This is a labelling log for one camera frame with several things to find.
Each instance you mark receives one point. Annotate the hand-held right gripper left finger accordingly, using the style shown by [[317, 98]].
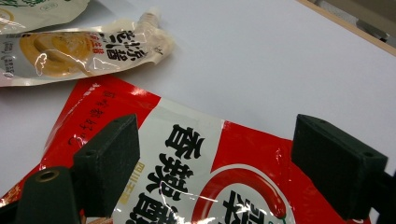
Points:
[[106, 165]]

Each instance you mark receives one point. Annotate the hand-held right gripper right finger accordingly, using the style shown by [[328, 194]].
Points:
[[336, 168]]

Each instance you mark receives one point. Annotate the red seasoning packet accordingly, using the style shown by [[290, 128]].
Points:
[[249, 146]]

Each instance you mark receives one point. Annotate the dark metal bar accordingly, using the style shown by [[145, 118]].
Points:
[[372, 29]]

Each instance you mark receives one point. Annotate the white pouch with green print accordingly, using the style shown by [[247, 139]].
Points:
[[37, 15]]

